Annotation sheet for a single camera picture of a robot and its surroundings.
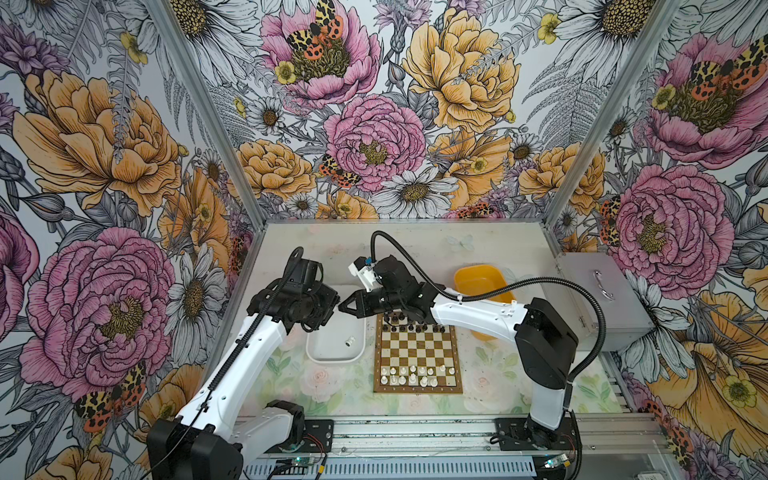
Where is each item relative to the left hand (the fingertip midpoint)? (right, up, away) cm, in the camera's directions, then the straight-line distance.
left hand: (339, 310), depth 78 cm
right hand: (+1, -1, -1) cm, 2 cm away
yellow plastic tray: (+41, +6, +22) cm, 47 cm away
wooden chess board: (+20, -15, +7) cm, 26 cm away
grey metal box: (+75, -4, +1) cm, 75 cm away
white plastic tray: (-1, -11, +11) cm, 16 cm away
